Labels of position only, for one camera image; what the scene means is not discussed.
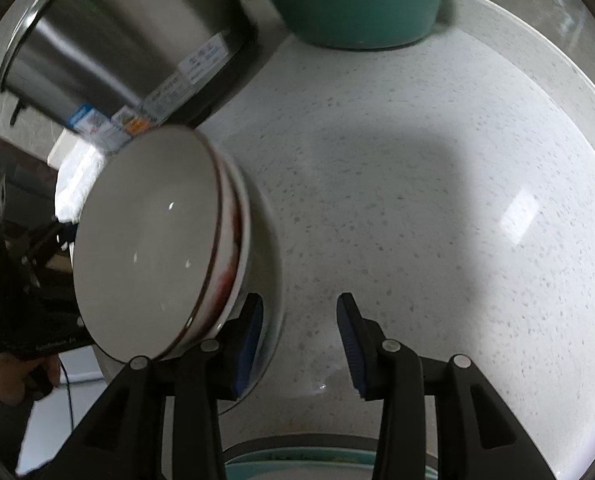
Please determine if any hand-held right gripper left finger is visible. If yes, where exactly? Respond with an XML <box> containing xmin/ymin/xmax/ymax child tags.
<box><xmin>14</xmin><ymin>292</ymin><xmax>265</xmax><ymax>480</ymax></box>

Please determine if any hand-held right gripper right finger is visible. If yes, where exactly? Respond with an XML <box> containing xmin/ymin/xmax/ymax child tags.
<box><xmin>336</xmin><ymin>292</ymin><xmax>558</xmax><ymax>480</ymax></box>

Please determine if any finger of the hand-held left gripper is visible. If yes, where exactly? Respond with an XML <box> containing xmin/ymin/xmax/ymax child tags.
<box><xmin>24</xmin><ymin>220</ymin><xmax>78</xmax><ymax>273</ymax></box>

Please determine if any large white bowl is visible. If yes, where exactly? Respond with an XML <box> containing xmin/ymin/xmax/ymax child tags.
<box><xmin>212</xmin><ymin>152</ymin><xmax>284</xmax><ymax>403</ymax></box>

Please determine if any small white bowl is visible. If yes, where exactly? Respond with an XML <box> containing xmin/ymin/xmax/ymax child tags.
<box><xmin>72</xmin><ymin>125</ymin><xmax>226</xmax><ymax>363</ymax></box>

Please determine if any person's left hand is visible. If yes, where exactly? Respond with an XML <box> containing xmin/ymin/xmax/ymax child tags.
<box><xmin>0</xmin><ymin>355</ymin><xmax>60</xmax><ymax>406</ymax></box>

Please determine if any white paper towel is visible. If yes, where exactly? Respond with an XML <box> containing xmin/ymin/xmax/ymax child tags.
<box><xmin>47</xmin><ymin>136</ymin><xmax>112</xmax><ymax>226</ymax></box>

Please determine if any stainless steel cooker pot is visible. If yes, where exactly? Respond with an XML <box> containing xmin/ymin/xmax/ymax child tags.
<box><xmin>0</xmin><ymin>0</ymin><xmax>254</xmax><ymax>155</ymax></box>

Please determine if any green plastic basin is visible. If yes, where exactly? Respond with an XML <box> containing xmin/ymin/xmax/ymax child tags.
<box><xmin>250</xmin><ymin>0</ymin><xmax>465</xmax><ymax>51</ymax></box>

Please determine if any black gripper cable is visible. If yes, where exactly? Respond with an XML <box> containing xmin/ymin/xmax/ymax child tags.
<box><xmin>57</xmin><ymin>357</ymin><xmax>104</xmax><ymax>438</ymax></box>

